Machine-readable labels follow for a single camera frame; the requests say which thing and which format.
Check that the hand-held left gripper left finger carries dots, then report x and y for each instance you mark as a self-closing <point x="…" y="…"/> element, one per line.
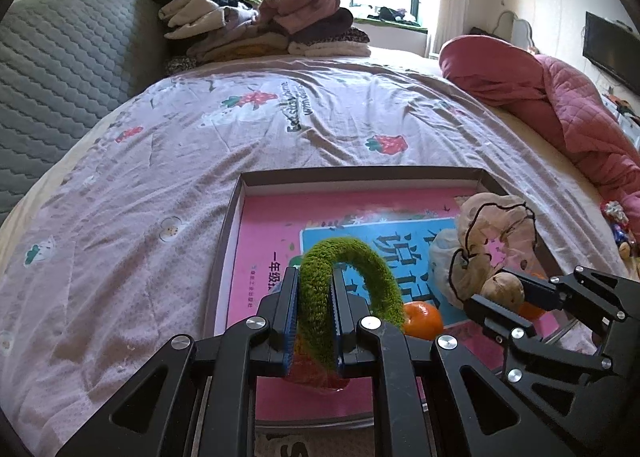
<point x="292" y="332"/>

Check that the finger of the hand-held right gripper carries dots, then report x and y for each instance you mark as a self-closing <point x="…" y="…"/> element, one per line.
<point x="590" y="287"/>
<point x="520" y="352"/>

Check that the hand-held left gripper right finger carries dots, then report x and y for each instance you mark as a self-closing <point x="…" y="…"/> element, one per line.
<point x="336" y="322"/>

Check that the small orange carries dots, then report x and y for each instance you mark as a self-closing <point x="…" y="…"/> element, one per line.
<point x="531" y="311"/>

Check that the walnut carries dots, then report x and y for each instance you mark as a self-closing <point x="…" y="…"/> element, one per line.
<point x="502" y="287"/>

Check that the large orange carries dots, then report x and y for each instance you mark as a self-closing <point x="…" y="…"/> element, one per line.
<point x="424" y="321"/>

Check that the grey cardboard tray box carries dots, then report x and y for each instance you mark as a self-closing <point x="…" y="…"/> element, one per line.
<point x="222" y="257"/>

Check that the red wrapped egg toy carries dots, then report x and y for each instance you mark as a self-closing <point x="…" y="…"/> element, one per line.
<point x="320" y="379"/>

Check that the small colourful toy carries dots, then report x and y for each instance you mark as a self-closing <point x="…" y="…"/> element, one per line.
<point x="615" y="217"/>

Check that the pink picture book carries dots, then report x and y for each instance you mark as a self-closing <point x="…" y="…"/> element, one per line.
<point x="270" y="237"/>

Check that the white black-edged scrunchie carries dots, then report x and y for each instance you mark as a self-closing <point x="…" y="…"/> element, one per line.
<point x="495" y="227"/>

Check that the clear plastic bag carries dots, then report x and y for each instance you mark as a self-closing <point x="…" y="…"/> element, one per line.
<point x="442" y="257"/>

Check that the clear storage box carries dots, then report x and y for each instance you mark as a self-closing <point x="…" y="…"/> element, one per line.
<point x="625" y="114"/>

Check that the pink quilt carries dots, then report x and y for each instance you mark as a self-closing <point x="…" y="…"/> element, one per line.
<point x="550" y="97"/>

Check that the strawberry printed bedsheet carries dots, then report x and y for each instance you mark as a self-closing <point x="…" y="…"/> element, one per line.
<point x="150" y="177"/>

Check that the white ornate furniture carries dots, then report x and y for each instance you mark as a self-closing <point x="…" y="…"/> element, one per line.
<point x="517" y="29"/>

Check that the pile of folded clothes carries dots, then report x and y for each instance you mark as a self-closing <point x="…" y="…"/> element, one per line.
<point x="260" y="22"/>

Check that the dark cloth bundle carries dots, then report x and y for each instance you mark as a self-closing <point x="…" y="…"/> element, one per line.
<point x="395" y="14"/>

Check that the grey quilted headboard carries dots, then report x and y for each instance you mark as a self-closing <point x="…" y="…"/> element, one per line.
<point x="65" y="67"/>

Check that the black wall television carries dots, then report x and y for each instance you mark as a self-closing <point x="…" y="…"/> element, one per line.
<point x="612" y="54"/>

